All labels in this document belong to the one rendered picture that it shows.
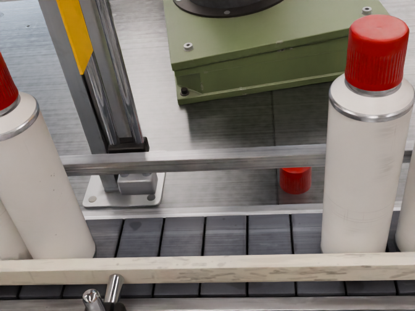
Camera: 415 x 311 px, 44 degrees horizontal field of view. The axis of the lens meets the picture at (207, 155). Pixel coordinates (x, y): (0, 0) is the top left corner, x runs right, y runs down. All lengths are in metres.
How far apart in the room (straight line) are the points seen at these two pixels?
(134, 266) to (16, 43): 0.61
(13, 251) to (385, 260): 0.30
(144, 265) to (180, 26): 0.40
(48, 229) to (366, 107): 0.25
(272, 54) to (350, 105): 0.36
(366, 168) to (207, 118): 0.35
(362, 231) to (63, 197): 0.22
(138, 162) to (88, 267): 0.09
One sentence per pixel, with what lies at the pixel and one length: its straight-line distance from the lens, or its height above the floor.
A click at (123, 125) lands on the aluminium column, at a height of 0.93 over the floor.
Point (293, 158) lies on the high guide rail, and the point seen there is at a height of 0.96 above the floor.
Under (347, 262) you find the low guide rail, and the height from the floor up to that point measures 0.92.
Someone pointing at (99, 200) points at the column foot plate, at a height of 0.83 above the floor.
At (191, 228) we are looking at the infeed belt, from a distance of 0.47.
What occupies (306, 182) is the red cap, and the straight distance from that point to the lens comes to 0.56.
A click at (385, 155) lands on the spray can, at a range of 0.35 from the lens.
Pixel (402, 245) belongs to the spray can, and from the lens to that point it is 0.45.
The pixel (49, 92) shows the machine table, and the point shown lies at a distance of 0.79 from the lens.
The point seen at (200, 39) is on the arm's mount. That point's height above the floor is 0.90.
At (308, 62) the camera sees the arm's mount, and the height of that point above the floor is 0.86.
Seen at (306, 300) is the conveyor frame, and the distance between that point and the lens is 0.43.
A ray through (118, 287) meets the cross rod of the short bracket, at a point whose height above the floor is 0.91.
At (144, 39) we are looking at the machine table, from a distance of 0.86.
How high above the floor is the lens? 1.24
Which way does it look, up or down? 42 degrees down
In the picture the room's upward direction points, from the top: 9 degrees counter-clockwise
